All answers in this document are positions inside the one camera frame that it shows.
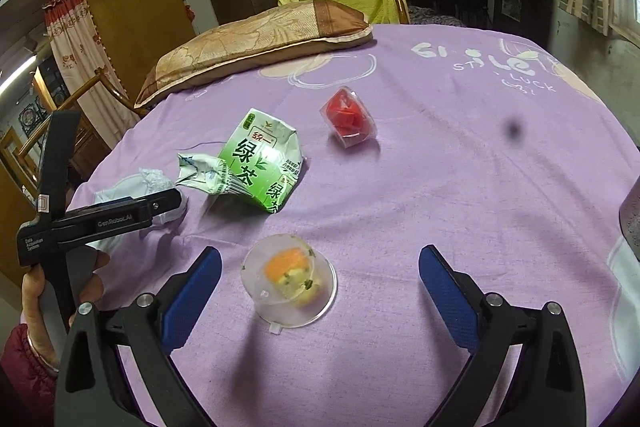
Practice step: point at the clear cup with red pieces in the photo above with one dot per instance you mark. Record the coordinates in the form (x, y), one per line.
(347, 117)

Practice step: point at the green tea carton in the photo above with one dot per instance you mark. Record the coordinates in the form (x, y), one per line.
(255, 157)

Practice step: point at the person's left forearm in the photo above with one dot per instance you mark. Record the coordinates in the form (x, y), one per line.
(25, 382)

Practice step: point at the clear cup with orange piece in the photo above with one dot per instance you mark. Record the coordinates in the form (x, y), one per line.
(285, 272)

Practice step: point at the tube light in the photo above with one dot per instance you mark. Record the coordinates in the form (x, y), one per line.
(17, 74)

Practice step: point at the purple printed bedsheet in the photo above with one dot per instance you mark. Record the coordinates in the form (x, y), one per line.
(425, 187)

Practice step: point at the wooden chair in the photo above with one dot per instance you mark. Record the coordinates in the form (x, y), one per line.
(107, 89)

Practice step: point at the brown patterned pillow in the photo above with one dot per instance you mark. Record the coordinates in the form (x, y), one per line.
(250, 37)

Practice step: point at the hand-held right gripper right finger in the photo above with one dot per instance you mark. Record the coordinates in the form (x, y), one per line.
(450, 297)

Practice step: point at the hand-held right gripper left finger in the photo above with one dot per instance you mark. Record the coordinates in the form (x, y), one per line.
(192, 297)

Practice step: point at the red floral curtain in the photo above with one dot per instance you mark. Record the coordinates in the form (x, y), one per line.
(75, 47)

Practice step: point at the pale grey plastic bag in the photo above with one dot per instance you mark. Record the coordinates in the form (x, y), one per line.
(125, 194)

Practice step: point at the wooden door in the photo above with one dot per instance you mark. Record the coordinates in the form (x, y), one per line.
(140, 17)

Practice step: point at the person's left hand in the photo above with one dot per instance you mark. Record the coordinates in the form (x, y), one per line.
(40, 317)

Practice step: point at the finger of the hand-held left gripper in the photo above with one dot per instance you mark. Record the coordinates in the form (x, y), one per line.
(115, 222)

